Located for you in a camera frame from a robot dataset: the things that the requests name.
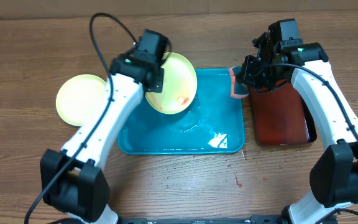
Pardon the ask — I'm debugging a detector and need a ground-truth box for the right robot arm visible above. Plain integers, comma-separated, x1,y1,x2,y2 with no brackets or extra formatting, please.
235,32,358,223

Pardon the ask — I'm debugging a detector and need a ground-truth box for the yellow plate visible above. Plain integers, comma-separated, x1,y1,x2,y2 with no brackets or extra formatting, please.
145,52,198,114
55,74,106,126

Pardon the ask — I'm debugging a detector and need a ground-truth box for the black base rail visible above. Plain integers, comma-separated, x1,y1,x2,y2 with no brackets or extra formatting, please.
117,215,291,224

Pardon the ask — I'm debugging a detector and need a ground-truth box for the black tray with red inside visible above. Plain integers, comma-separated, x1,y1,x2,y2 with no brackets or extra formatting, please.
249,81,317,146

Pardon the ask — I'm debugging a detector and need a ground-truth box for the orange sponge with green scourer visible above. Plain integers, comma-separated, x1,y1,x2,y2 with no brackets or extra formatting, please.
228,66,249,99

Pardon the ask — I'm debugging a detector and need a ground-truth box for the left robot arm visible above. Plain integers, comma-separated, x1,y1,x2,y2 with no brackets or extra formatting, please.
36,54,169,223

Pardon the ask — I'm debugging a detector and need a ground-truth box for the teal plastic tray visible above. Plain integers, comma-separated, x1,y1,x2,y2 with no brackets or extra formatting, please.
117,68,246,155

